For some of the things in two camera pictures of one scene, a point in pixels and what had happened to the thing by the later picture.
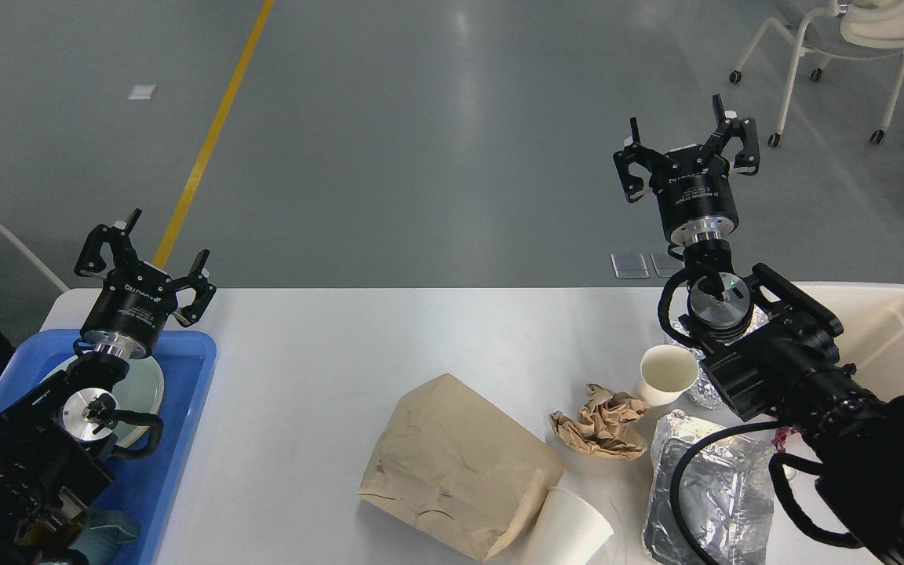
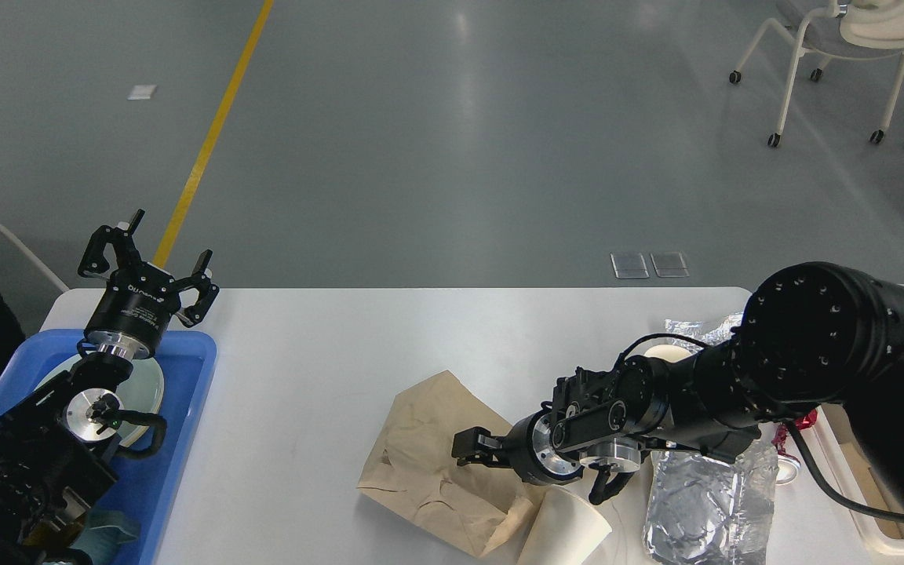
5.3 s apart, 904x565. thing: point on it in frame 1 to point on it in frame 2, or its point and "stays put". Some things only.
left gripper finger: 122,249 stays put
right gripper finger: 748,163 to 476,445
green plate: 140,389 stays put
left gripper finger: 203,288 stays put
